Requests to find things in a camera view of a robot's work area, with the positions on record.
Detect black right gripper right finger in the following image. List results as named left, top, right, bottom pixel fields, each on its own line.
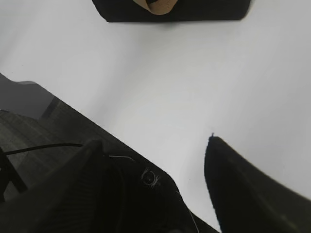
left=204, top=135, right=311, bottom=233

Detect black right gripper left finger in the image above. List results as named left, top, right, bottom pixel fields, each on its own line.
left=0, top=140, right=113, bottom=233

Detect black tote bag tan handles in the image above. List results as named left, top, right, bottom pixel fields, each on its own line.
left=93, top=0, right=251, bottom=23

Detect thin black cable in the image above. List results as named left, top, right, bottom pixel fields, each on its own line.
left=4, top=143, right=85, bottom=155

